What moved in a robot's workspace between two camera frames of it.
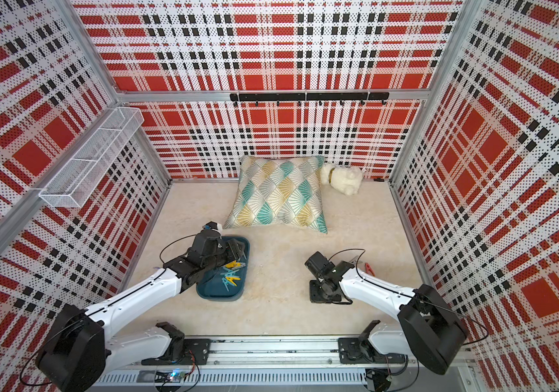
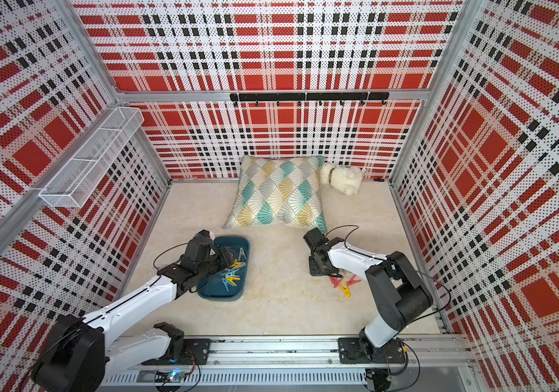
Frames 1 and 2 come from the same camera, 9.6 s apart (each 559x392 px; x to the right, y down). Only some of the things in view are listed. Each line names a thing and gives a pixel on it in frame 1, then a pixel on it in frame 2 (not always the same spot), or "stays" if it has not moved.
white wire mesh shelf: [77, 179] stays
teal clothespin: [226, 282] stays
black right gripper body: [319, 294] to [316, 269]
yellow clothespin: [232, 280] stays
